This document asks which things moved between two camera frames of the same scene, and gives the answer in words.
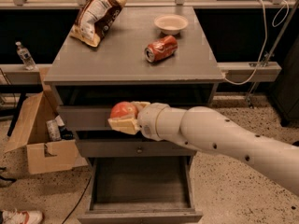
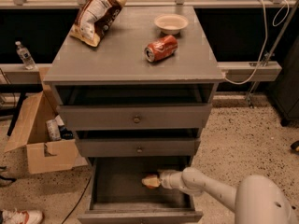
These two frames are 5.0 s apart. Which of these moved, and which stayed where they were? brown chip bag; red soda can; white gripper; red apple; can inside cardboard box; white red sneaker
Moved: red apple; white gripper
Stayed: red soda can; white red sneaker; can inside cardboard box; brown chip bag
